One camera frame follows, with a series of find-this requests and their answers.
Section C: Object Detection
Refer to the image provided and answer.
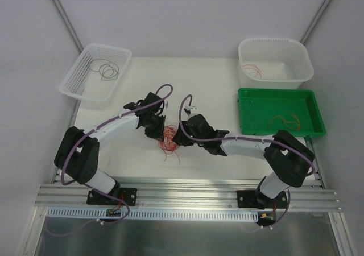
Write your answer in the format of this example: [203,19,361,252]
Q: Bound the red wire bundle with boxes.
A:
[158,124,182,164]

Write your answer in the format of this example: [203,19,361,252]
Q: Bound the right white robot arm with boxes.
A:
[173,114,315,209]

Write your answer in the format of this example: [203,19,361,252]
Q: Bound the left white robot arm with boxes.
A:
[54,92,166,204]

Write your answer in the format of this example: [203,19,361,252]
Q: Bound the green plastic tray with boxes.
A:
[238,88,326,137]

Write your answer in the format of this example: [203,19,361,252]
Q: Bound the white perforated plastic basket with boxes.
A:
[59,43,132,106]

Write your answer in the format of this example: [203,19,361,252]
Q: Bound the white plastic tub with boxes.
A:
[238,38,314,89]

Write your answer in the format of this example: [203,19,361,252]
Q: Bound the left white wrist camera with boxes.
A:
[155,100,169,117]

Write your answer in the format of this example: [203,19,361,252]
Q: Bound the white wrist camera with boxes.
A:
[155,100,169,117]
[183,105,199,117]

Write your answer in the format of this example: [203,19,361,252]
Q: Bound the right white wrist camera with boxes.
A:
[183,105,199,117]

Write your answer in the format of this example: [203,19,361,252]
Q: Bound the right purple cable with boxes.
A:
[179,94,317,180]

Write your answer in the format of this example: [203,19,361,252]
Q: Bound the purple cable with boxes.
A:
[60,84,174,186]
[179,94,317,180]

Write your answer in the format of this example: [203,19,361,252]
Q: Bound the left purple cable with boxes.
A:
[60,84,174,186]

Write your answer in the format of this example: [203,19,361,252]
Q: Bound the black wire in basket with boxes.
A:
[89,58,120,82]

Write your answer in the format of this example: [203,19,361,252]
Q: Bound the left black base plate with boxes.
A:
[86,187,138,206]

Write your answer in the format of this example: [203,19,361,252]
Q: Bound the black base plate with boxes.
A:
[236,190,288,210]
[86,187,138,206]

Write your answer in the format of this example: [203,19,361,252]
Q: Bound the red wire in tub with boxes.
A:
[242,64,263,79]

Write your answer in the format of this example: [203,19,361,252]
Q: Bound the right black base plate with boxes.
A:
[236,190,288,210]

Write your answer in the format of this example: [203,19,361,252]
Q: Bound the orange wire in tray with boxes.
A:
[268,112,301,131]

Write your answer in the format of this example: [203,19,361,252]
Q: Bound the white slotted cable duct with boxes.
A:
[47,207,258,222]

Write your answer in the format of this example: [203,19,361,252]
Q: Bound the aluminium mounting rail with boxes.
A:
[35,177,344,212]

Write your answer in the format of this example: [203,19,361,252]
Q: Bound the left aluminium frame post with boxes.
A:
[51,0,84,53]

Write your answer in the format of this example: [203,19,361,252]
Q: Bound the aluminium frame post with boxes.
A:
[300,0,333,46]
[51,0,84,53]

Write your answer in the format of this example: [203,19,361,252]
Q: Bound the right aluminium frame post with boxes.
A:
[300,0,333,46]

